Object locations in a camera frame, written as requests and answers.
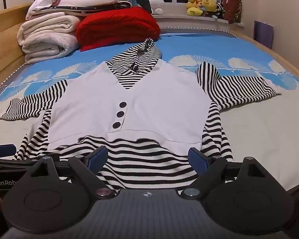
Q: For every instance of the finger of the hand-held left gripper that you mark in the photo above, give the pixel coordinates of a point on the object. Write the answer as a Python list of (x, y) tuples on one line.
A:
[(2, 149)]

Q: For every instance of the striped and white top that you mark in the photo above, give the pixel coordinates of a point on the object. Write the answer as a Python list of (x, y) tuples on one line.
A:
[(149, 99)]

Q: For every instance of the dark red cushion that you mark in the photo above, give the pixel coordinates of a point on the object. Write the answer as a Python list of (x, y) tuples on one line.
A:
[(232, 7)]

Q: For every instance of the white folded quilt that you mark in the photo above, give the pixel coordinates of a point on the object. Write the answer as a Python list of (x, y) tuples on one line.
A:
[(47, 37)]

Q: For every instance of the striped plush toy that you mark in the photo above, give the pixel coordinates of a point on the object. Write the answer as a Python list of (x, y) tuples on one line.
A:
[(219, 10)]

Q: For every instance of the yellow duck plush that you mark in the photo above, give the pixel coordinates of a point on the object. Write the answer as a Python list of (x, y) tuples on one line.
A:
[(193, 6)]

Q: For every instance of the red folded blanket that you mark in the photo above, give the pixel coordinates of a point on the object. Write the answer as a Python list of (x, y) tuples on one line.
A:
[(114, 27)]

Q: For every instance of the blue patterned bed sheet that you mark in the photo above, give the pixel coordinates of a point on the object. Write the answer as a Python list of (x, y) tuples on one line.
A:
[(189, 47)]

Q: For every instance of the white plush toy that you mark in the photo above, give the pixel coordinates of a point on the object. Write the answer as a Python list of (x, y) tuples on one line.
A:
[(155, 5)]

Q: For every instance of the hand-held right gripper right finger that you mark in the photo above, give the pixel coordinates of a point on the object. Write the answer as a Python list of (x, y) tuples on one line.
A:
[(197, 159)]

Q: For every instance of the purple board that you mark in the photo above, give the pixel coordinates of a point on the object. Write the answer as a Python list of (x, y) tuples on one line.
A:
[(263, 33)]

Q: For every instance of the white and pink cloth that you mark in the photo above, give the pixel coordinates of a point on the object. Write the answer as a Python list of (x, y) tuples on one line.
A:
[(47, 0)]

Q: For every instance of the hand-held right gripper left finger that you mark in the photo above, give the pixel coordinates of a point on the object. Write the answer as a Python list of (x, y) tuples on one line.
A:
[(100, 156)]

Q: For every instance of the yellow round plush toy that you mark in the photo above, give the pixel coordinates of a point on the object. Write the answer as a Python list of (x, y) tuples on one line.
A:
[(209, 4)]

